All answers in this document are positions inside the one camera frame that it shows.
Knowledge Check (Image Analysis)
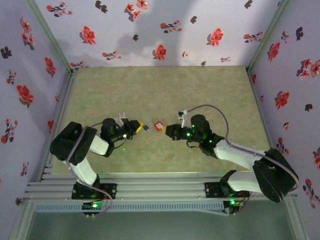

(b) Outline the red padlock with silver shackle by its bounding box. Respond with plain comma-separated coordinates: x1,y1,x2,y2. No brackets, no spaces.
150,117,166,133

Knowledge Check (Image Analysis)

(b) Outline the circuit board with green light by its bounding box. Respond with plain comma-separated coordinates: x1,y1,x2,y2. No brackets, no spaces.
82,201,106,211
224,199,245,208

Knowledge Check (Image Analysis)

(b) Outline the grey right arm cable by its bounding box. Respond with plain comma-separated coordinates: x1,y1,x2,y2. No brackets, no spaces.
185,104,300,216

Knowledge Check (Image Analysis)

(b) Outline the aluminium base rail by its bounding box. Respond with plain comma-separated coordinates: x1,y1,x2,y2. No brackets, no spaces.
24,172,298,201

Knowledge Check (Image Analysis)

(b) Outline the aluminium side rail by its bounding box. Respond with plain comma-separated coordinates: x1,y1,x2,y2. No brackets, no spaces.
39,69,78,181
247,69,285,178

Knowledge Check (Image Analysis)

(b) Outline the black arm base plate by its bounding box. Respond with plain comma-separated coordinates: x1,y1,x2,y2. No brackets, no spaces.
204,182,251,200
71,183,118,200

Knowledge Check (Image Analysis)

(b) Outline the grey slotted cable duct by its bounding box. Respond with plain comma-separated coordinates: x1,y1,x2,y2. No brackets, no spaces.
33,201,225,213

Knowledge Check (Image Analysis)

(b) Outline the aluminium frame post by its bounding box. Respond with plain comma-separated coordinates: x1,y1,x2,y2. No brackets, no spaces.
24,0,76,75
246,0,291,72

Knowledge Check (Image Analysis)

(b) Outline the aluminium lower frame bar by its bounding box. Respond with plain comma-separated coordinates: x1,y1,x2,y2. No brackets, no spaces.
9,199,36,240
284,197,309,240

